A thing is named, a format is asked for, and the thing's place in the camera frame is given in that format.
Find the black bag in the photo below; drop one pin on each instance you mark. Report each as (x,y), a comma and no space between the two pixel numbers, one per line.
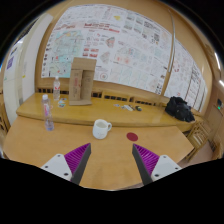
(178,108)

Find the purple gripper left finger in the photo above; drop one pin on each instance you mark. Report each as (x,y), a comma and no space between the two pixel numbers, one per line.
(70,166)

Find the white ceramic mug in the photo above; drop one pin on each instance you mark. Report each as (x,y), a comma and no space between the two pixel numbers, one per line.
(101,128)

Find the right wall poster board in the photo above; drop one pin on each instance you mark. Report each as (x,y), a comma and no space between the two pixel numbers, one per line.
(186,80)

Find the brown cardboard stand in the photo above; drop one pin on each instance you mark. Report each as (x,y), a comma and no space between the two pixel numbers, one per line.
(81,81)

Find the small black object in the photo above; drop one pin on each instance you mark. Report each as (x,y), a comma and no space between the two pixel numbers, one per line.
(138,108)

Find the wooden chair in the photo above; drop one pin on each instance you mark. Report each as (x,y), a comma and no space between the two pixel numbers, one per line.
(199,138)

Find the clear water bottle red label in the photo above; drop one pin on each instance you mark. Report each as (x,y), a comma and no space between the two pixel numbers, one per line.
(56,88)

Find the red round coaster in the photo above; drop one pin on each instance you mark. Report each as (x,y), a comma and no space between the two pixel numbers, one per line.
(132,136)

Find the clear water bottle pink label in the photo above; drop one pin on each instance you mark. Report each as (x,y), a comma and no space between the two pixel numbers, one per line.
(47,115)

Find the small white flat object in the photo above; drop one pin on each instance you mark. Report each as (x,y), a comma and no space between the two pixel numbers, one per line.
(128,107)

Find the large wall poster board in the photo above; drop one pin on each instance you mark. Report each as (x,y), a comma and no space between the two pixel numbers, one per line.
(129,48)

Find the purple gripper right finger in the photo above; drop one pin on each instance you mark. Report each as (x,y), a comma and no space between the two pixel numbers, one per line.
(151,166)

